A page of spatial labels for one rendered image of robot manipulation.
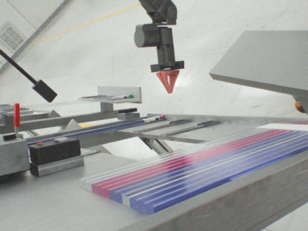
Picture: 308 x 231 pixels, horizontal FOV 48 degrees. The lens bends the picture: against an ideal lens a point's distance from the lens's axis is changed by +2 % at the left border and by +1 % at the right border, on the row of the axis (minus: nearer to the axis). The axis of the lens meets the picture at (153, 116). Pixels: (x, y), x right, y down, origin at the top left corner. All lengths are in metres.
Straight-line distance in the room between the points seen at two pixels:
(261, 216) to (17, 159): 0.37
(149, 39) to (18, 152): 0.60
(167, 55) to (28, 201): 0.73
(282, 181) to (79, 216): 0.25
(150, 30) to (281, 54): 0.46
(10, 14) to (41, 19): 0.71
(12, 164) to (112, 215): 0.25
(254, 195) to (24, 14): 8.77
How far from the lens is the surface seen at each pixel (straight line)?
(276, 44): 1.30
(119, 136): 1.09
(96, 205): 0.41
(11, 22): 8.90
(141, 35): 1.05
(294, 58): 1.20
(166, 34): 1.09
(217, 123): 0.92
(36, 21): 9.11
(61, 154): 0.59
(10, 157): 0.57
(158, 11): 1.06
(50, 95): 0.70
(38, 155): 0.57
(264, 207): 0.43
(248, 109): 2.05
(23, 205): 0.46
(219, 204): 0.37
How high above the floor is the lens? 1.30
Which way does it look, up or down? 30 degrees down
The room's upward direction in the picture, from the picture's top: 43 degrees counter-clockwise
